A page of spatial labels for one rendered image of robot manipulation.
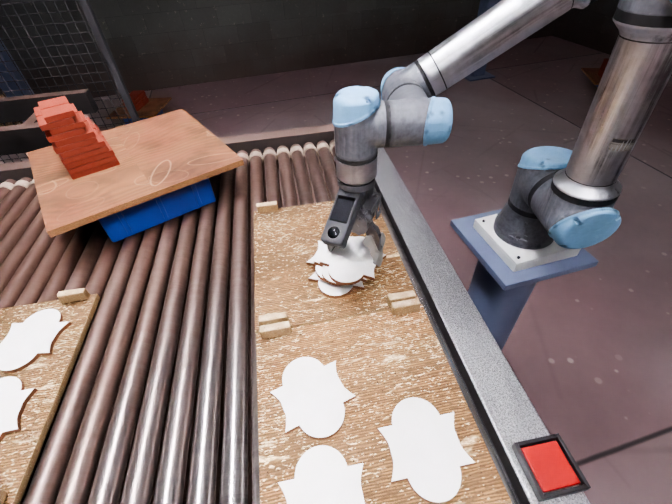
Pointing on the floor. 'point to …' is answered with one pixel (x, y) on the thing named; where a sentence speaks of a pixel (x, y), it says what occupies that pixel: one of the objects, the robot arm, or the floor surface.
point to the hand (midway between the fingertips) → (353, 259)
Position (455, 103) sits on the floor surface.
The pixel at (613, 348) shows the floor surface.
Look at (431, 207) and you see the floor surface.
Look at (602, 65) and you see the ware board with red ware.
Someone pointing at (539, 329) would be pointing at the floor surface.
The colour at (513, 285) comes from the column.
